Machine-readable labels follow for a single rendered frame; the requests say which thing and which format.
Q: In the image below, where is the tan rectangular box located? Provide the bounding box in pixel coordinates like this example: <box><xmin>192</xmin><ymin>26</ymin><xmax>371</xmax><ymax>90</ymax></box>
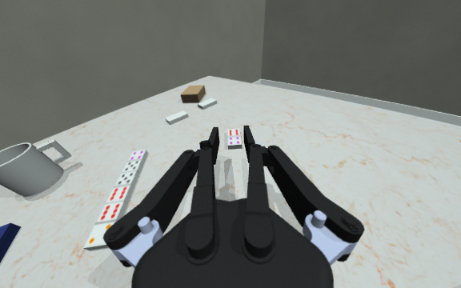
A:
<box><xmin>180</xmin><ymin>85</ymin><xmax>206</xmax><ymax>103</ymax></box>

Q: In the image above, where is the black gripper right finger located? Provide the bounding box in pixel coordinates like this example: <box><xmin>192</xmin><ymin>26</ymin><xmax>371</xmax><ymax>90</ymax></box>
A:
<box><xmin>243</xmin><ymin>126</ymin><xmax>365</xmax><ymax>265</ymax></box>

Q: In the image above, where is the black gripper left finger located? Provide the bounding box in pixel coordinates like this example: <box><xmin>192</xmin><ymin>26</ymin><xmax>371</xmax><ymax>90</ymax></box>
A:
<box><xmin>103</xmin><ymin>127</ymin><xmax>219</xmax><ymax>268</ymax></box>

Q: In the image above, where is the grey mug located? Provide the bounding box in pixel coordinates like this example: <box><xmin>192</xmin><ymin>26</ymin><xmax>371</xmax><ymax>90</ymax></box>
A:
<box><xmin>0</xmin><ymin>139</ymin><xmax>72</xmax><ymax>197</ymax></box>

